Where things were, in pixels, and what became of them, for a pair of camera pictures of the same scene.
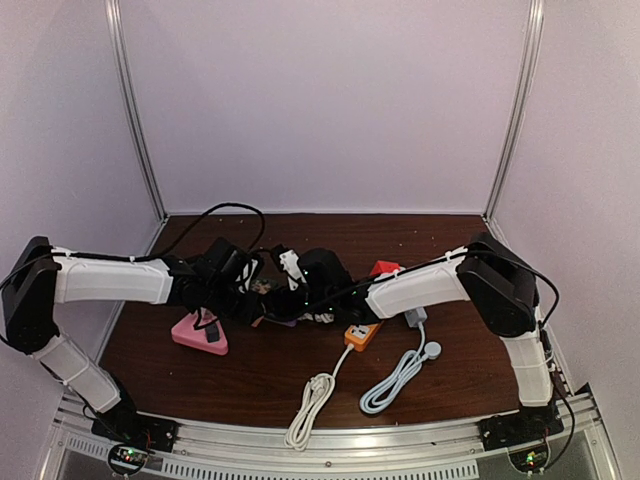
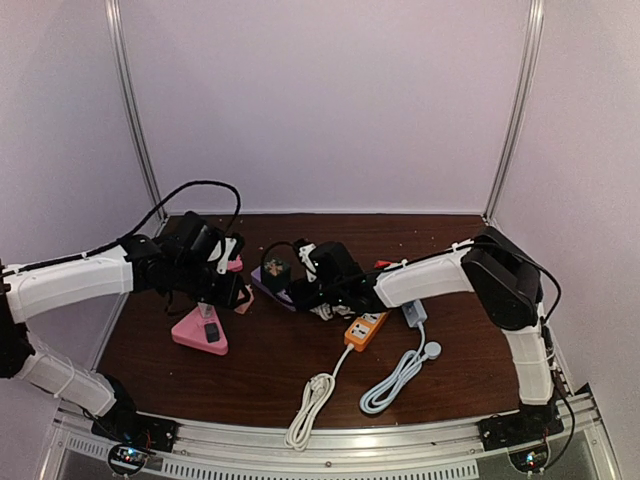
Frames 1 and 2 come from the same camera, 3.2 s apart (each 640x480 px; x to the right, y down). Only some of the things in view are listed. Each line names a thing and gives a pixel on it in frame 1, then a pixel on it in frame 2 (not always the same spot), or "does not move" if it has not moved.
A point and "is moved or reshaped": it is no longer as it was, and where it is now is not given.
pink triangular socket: [184, 332] does not move
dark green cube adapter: [262, 285] to [276, 274]
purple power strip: [291, 323] is moved or reshaped
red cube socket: [383, 266] does not move
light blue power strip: [416, 317] does not move
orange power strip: [360, 336] does not move
